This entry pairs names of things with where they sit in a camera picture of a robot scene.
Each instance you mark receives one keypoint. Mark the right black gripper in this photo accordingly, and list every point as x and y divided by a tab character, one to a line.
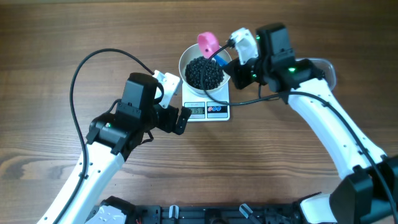
236	70

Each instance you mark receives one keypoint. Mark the white round bowl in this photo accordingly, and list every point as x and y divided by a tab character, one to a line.
191	53

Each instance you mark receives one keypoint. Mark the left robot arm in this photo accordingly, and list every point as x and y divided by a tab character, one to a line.
112	136

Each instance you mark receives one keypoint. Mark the pink scoop blue handle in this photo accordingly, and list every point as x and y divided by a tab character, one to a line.
208	44

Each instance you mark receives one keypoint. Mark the black beans in bowl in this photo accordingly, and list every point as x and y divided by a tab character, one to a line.
212	77

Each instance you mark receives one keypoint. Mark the white digital kitchen scale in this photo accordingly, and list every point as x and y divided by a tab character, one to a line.
203	108

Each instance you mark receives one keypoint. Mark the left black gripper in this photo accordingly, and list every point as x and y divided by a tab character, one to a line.
168	126

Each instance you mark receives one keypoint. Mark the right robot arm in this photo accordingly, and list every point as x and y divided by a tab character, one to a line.
368	188

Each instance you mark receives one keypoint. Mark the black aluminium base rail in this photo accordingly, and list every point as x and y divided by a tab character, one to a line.
268	214

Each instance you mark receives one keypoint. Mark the clear plastic container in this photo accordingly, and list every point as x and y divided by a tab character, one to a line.
329	70

